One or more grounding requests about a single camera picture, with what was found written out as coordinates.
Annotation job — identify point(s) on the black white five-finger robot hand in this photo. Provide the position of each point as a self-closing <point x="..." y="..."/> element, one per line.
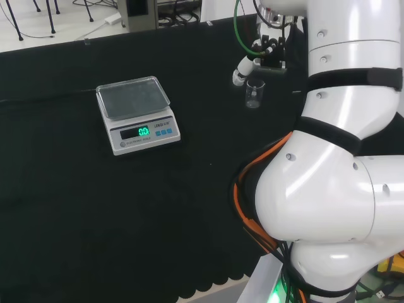
<point x="244" y="66"/>

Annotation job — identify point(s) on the small clear glass beaker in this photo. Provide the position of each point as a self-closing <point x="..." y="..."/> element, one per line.
<point x="253" y="101"/>

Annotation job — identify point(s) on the pale white board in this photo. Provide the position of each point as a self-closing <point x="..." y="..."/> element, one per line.
<point x="217" y="9"/>

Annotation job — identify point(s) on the gray metal box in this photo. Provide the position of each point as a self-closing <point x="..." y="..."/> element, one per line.
<point x="139" y="20"/>

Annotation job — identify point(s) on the white electronic balance steel pan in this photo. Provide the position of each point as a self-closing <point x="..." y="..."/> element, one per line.
<point x="142" y="134"/>

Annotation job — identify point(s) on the black bench cloth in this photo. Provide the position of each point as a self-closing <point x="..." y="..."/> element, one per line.
<point x="126" y="205"/>

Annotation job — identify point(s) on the black tripod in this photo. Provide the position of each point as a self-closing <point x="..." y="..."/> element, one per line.
<point x="57" y="8"/>
<point x="15" y="25"/>

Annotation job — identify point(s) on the yellow stop button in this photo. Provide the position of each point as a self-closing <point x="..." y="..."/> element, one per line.
<point x="393" y="265"/>

